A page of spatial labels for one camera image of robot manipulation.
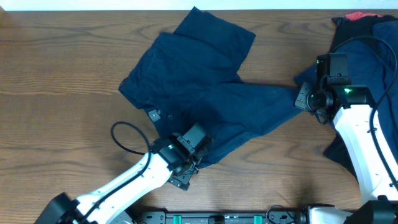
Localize blue garment at right edge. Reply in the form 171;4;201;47
373;21;397;103

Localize dark blue shorts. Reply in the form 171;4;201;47
119;8;299;167

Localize black garment in pile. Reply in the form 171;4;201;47
330;15;397;51

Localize red garment in pile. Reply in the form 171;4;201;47
345;12;382;21

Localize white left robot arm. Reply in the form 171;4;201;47
35;152;197;223

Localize dark blue garment in pile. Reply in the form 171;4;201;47
294;39;397;178

